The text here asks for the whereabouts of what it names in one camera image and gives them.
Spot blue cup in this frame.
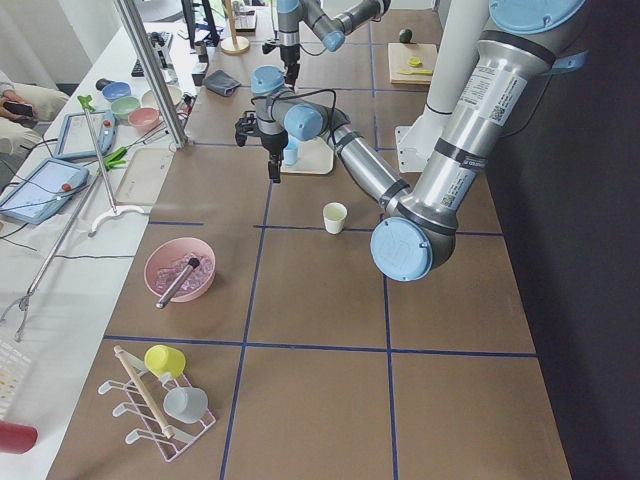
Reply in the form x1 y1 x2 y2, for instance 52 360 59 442
283 141 299 166

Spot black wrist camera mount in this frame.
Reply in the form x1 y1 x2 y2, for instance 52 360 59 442
261 38 280 55
234 111 260 147

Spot cream bowl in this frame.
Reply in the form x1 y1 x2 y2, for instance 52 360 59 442
140 85 184 109

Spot teach pendant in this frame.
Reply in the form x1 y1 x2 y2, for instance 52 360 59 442
1 158 89 225
54 110 117 161

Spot aluminium frame post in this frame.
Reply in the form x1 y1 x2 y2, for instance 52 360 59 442
113 0 188 150

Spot white perforated basket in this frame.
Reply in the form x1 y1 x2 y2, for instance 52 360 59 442
1 333 36 420

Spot green bowl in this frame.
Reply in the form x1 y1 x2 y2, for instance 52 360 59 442
110 96 140 121

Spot far teach pendant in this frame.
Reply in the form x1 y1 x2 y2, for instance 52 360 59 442
54 110 117 161

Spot white wire cup rack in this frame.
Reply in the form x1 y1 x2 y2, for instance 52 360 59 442
97 375 217 462

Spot long metal reacher grabber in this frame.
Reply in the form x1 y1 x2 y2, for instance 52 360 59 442
1 95 145 343

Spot dark green avocado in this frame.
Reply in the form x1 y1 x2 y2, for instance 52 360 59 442
398 28 413 44

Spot wooden cutting board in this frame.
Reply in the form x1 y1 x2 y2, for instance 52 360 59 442
387 43 438 85

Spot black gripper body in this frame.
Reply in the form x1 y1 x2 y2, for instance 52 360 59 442
260 130 288 158
279 44 300 68

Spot cream rabbit tray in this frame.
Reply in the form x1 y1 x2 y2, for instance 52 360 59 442
281 136 334 175

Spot red cylinder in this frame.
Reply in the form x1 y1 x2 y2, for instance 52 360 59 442
0 421 38 454

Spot near teach pendant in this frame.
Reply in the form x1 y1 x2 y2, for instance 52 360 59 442
1 158 89 225

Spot yellow cup on rack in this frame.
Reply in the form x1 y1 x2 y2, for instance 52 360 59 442
144 344 186 379

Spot blue bowl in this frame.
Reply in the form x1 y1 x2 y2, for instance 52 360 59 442
102 82 131 103

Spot seated person grey hoodie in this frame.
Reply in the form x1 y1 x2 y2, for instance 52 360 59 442
1 72 69 160

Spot wooden stand round base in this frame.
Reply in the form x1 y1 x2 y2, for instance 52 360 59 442
220 0 250 55

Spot grey cup on rack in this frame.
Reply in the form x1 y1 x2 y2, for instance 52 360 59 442
163 387 208 424

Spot white camera pole base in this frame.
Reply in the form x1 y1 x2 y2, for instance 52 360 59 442
395 0 489 173

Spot yellow-green plastic knife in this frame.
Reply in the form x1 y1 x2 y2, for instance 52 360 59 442
396 69 433 76

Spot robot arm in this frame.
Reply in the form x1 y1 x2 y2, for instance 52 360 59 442
236 1 590 282
276 0 391 87

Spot grey folded cloth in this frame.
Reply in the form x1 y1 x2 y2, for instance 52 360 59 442
202 70 241 97

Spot cream cup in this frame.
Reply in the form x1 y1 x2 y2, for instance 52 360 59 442
322 202 348 235

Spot pink bowl on side table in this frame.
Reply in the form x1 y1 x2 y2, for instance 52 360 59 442
128 107 160 135

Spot pink bowl with ice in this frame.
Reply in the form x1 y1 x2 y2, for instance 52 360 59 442
144 237 216 303

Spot spare cream tray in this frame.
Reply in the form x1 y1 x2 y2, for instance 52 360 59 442
115 148 174 206

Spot wooden rolling pin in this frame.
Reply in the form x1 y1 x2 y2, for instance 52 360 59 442
113 345 175 439

